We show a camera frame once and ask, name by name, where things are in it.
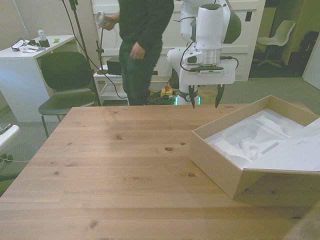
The white foam box insert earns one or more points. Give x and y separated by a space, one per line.
237 130

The black plastic chair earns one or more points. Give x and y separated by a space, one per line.
65 70

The person's left hand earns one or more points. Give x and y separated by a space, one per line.
138 52

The black tripod stand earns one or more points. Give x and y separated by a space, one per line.
80 27

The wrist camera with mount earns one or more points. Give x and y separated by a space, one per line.
211 72

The black and white headset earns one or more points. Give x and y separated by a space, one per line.
18 45

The clear bottle with green cap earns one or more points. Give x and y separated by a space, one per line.
41 33

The white VR controller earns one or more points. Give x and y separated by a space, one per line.
100 18

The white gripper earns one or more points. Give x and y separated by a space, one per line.
212 79

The yellow emergency stop button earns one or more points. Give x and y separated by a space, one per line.
167 90

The white panel partition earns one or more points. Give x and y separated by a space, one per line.
252 50

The small white side table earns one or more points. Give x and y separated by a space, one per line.
110 82

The white chair edge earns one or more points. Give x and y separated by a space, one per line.
8 136

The white swivel chair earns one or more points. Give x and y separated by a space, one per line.
282 32

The person in dark sweater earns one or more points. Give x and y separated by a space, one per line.
145 20

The black holder block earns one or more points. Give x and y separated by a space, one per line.
44 43

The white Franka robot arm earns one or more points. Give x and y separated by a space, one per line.
208 25

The green sticky note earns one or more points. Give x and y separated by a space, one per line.
56 40

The person's right hand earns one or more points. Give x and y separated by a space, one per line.
112 22

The white desk with clutter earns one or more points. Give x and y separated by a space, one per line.
20 82

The white handheld device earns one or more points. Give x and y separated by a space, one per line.
28 49

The black box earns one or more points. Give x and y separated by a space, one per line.
113 66

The brown cardboard box with lid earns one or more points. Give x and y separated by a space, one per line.
215 162

